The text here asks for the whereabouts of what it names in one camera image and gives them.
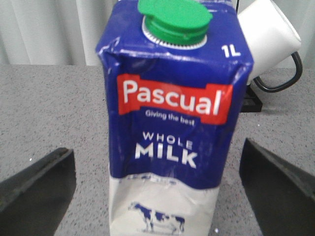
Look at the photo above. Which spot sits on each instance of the black metal mug rack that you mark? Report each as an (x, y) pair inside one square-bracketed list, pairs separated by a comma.
[(252, 102)]

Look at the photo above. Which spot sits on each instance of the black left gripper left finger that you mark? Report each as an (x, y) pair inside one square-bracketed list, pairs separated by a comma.
[(34, 201)]

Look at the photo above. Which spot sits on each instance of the white mug black handle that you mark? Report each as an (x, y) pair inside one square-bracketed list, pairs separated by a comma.
[(271, 38)]

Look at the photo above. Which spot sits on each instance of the blue white milk carton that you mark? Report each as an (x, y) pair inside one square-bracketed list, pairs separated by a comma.
[(175, 74)]

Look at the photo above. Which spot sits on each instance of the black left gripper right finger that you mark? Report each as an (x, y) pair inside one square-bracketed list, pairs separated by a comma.
[(282, 196)]

